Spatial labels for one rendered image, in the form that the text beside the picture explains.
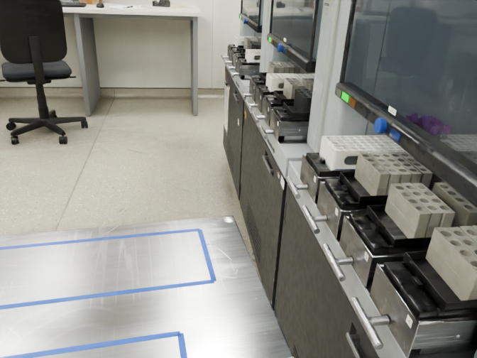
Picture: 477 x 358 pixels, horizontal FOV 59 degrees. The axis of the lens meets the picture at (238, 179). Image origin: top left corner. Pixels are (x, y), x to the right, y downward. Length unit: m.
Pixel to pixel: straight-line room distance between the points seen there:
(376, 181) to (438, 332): 0.34
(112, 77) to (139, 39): 0.47
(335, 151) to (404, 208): 0.27
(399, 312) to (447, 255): 0.11
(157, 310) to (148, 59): 4.01
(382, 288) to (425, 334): 0.10
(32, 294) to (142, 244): 0.18
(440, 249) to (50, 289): 0.58
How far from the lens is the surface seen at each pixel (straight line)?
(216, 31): 4.48
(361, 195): 0.93
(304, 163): 1.10
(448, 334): 0.71
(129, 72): 4.55
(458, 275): 0.71
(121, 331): 0.59
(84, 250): 0.73
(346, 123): 1.14
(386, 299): 0.74
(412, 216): 0.79
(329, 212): 0.94
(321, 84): 1.26
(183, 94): 4.58
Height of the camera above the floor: 1.23
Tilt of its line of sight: 26 degrees down
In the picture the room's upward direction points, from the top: 3 degrees clockwise
